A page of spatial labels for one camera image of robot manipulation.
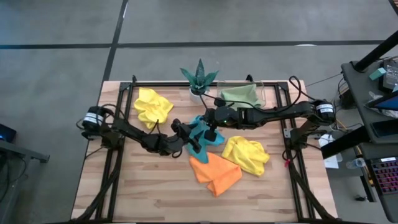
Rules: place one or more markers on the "yellow microfiber towel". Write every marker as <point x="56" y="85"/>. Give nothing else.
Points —
<point x="152" y="105"/>
<point x="245" y="155"/>

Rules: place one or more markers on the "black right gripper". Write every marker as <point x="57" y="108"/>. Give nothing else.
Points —
<point x="222" y="116"/>

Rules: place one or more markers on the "black screen device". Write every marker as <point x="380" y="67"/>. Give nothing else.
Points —
<point x="391" y="76"/>

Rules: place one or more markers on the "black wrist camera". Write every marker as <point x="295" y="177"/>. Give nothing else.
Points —
<point x="178" y="125"/>
<point x="210" y="135"/>

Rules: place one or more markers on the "small black floor object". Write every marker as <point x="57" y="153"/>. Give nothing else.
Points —
<point x="361" y="198"/>

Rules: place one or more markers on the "grey stand leg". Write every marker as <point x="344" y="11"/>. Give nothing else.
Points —
<point x="21" y="151"/>

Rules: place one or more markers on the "orange microfiber towel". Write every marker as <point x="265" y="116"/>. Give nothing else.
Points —
<point x="217" y="174"/>

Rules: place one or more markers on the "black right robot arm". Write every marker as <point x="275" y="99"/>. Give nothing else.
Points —
<point x="280" y="112"/>

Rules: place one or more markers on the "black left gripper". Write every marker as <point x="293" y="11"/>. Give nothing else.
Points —
<point x="174" y="141"/>

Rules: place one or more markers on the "blue microfiber towel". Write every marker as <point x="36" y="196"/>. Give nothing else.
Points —
<point x="205" y="146"/>

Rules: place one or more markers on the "green microfiber towel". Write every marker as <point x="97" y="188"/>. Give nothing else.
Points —
<point x="241" y="95"/>

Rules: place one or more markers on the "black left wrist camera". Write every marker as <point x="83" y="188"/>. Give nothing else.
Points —
<point x="178" y="125"/>

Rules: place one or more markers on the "small teal box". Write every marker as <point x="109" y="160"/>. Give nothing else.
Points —
<point x="377" y="74"/>

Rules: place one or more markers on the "black diagonal pole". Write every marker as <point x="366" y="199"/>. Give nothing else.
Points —
<point x="376" y="51"/>

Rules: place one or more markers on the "green plant in white pot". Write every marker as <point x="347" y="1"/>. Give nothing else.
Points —
<point x="199" y="81"/>

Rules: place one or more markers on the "white paper sheet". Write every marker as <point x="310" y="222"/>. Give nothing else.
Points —
<point x="331" y="160"/>

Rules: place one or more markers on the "clear water bottle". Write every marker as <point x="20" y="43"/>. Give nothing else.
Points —
<point x="356" y="163"/>

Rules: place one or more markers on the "clear plastic bin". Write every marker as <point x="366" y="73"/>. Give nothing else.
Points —
<point x="264" y="93"/>

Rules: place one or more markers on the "black desk crossbeam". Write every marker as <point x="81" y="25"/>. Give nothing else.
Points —
<point x="345" y="143"/>

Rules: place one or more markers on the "grey side desk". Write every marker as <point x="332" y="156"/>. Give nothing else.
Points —
<point x="360" y="93"/>

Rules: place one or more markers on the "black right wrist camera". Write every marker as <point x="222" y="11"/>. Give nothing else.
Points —
<point x="210" y="135"/>

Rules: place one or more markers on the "black controller box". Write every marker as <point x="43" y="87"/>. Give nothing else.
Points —
<point x="317" y="133"/>

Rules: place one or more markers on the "black flat device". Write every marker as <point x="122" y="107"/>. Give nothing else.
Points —
<point x="385" y="128"/>

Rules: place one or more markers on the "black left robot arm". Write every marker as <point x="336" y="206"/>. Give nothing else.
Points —
<point x="133" y="133"/>

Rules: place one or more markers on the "black device with blue light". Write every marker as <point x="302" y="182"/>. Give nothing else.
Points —
<point x="7" y="133"/>

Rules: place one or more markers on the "tablet with blue screen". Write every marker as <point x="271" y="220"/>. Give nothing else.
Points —
<point x="385" y="103"/>

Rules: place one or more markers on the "backlit computer keyboard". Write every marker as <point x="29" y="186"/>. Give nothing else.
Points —
<point x="385" y="175"/>

